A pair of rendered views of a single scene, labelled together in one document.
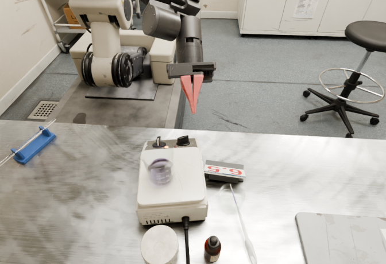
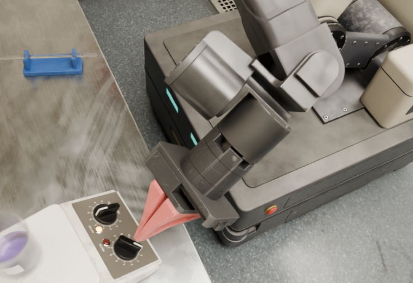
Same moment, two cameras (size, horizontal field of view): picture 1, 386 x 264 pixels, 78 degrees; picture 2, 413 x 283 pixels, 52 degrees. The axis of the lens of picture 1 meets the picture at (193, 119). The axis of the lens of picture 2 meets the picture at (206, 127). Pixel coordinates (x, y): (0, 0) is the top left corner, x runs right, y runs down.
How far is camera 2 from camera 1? 0.37 m
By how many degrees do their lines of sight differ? 35
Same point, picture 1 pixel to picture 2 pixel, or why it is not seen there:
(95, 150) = (80, 133)
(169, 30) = (194, 103)
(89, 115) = not seen: hidden behind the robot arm
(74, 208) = not seen: outside the picture
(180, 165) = (51, 274)
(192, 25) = (251, 127)
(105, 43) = not seen: outside the picture
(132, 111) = not seen: hidden behind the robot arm
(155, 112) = (300, 143)
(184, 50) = (200, 150)
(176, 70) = (157, 165)
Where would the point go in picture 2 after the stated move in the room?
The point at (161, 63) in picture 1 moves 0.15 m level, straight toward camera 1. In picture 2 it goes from (391, 84) to (356, 111)
